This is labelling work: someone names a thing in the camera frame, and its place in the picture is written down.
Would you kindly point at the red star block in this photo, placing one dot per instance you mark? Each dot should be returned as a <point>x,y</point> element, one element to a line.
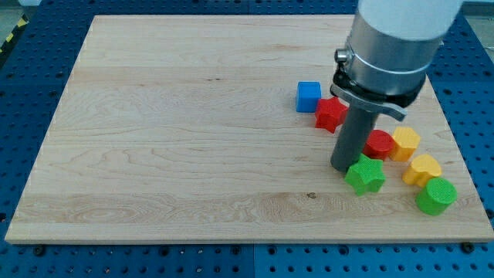
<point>330,114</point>

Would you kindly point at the green cylinder block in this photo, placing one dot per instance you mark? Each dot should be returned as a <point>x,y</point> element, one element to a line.
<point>436,196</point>

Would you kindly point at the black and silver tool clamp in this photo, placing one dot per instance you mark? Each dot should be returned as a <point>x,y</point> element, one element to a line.
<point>392,105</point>

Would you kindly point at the yellow hexagon block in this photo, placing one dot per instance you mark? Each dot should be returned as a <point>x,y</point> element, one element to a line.
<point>406,141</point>

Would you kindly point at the wooden board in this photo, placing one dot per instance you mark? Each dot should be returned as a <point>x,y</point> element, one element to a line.
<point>183,129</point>

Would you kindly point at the red cylinder block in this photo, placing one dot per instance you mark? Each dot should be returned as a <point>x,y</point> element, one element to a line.
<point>378,145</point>

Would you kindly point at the yellow heart block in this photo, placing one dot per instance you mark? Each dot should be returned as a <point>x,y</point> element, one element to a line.
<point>421,170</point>

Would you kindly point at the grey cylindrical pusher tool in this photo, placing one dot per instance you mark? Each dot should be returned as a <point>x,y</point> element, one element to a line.
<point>353,136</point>

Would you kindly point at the blue cube block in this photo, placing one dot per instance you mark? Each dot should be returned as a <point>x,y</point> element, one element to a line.
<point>307,96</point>

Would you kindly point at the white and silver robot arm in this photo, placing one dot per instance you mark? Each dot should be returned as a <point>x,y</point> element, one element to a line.
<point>392,43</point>

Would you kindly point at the green star block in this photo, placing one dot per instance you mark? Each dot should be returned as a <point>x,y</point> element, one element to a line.
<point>366,175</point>

